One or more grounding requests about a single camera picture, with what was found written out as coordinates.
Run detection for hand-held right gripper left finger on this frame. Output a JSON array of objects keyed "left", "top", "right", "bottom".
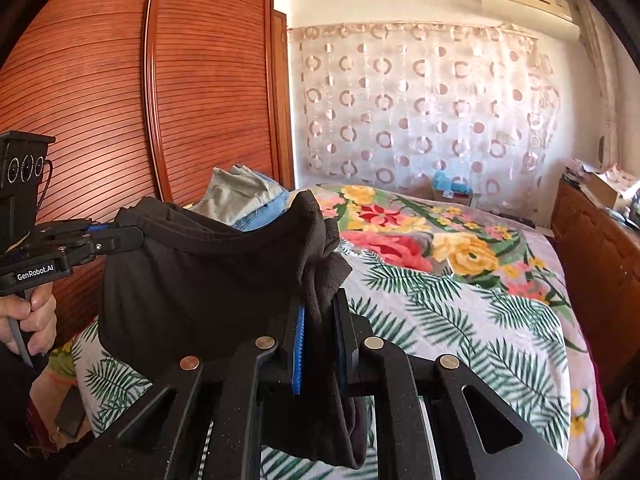
[{"left": 60, "top": 305, "right": 307, "bottom": 480}]

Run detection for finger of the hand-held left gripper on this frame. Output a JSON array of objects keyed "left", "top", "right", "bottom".
[
  {"left": 65, "top": 225, "right": 147, "bottom": 257},
  {"left": 41, "top": 219, "right": 120, "bottom": 242}
]

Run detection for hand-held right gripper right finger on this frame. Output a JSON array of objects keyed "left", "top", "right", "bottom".
[{"left": 332, "top": 287, "right": 576, "bottom": 480}]

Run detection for black pants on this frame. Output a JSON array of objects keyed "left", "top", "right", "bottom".
[{"left": 97, "top": 191, "right": 375, "bottom": 471}]

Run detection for person's left hand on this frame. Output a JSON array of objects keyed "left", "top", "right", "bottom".
[{"left": 0, "top": 289, "right": 58, "bottom": 359}]

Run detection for leaf-print bed sheet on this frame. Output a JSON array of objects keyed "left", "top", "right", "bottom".
[{"left": 75, "top": 240, "right": 575, "bottom": 480}]

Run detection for floral blanket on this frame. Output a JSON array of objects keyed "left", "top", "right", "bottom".
[{"left": 45, "top": 182, "right": 607, "bottom": 467}]

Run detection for stack of folded clothes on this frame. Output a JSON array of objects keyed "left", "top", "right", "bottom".
[{"left": 191, "top": 165, "right": 287, "bottom": 227}]

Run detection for red-brown slatted wooden wardrobe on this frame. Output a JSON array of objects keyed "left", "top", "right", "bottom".
[{"left": 0, "top": 0, "right": 297, "bottom": 343}]

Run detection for dark flat object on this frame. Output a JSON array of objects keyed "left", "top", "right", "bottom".
[{"left": 54, "top": 399, "right": 87, "bottom": 437}]

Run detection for blue plastic object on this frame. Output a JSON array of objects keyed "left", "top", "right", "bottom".
[{"left": 431, "top": 170, "right": 474, "bottom": 199}]

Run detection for sheer circle-pattern curtain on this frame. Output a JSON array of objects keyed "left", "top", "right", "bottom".
[{"left": 286, "top": 21, "right": 562, "bottom": 197}]

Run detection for brown wooden cabinet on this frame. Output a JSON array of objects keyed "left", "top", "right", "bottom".
[{"left": 549, "top": 179, "right": 640, "bottom": 398}]

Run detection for red cloth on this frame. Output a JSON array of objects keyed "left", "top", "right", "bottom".
[{"left": 596, "top": 387, "right": 618, "bottom": 463}]

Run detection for open cardboard box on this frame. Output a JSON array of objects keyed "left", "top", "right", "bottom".
[{"left": 577, "top": 167, "right": 638, "bottom": 211}]

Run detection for white lace curtain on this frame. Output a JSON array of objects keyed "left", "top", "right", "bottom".
[{"left": 575, "top": 0, "right": 623, "bottom": 163}]

